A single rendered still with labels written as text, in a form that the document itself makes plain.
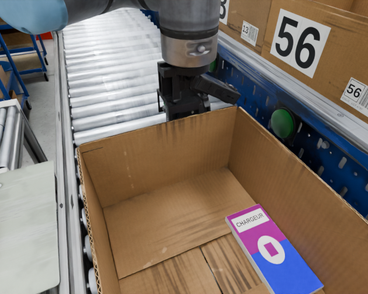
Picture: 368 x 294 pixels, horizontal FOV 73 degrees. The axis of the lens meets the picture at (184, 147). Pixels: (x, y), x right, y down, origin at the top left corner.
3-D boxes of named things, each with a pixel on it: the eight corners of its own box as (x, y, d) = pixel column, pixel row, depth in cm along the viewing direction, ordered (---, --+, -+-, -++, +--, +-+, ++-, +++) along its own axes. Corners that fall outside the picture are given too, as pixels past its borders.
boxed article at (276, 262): (280, 312, 36) (284, 308, 35) (224, 221, 47) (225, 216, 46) (320, 290, 38) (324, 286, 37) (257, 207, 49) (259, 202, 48)
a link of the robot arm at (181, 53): (203, 19, 43) (231, 37, 36) (201, 48, 46) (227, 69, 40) (153, 24, 41) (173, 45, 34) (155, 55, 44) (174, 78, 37)
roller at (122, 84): (62, 90, 83) (67, 104, 84) (204, 65, 97) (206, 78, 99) (64, 90, 88) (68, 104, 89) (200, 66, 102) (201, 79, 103)
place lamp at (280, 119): (266, 128, 65) (273, 104, 60) (270, 126, 65) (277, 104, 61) (283, 144, 60) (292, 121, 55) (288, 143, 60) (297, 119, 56)
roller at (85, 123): (65, 118, 73) (65, 126, 69) (223, 86, 87) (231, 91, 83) (70, 132, 76) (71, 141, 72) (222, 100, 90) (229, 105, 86)
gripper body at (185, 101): (158, 113, 51) (153, 55, 43) (196, 105, 53) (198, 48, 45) (170, 135, 46) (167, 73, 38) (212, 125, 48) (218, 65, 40)
